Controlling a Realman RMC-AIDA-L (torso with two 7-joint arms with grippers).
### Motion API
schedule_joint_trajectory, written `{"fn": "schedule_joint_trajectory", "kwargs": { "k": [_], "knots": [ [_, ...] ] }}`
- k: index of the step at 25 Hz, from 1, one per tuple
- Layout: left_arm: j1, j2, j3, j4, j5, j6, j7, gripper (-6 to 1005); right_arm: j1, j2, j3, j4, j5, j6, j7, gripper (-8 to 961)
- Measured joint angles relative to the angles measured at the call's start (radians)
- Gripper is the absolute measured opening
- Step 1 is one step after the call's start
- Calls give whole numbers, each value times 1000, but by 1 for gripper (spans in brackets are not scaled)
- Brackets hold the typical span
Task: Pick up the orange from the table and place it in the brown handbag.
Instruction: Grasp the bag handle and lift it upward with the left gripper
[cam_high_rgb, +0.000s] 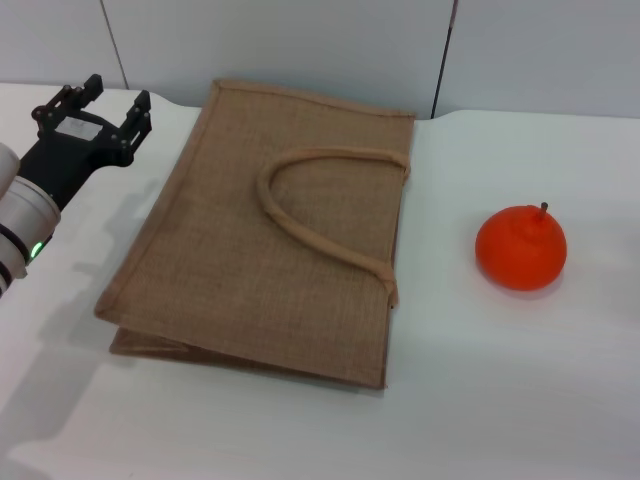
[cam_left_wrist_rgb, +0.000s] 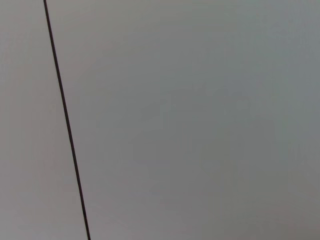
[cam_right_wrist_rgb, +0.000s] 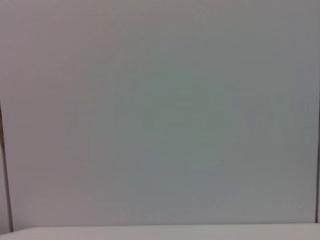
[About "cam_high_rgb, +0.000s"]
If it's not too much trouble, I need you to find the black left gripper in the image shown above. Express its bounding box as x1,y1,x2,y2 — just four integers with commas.
17,73,153,212

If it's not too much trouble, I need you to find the brown jute handbag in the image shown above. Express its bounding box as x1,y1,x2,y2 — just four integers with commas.
94,77,417,391

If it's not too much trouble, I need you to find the orange fruit with stem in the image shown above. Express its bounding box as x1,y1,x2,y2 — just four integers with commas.
474,201,569,292

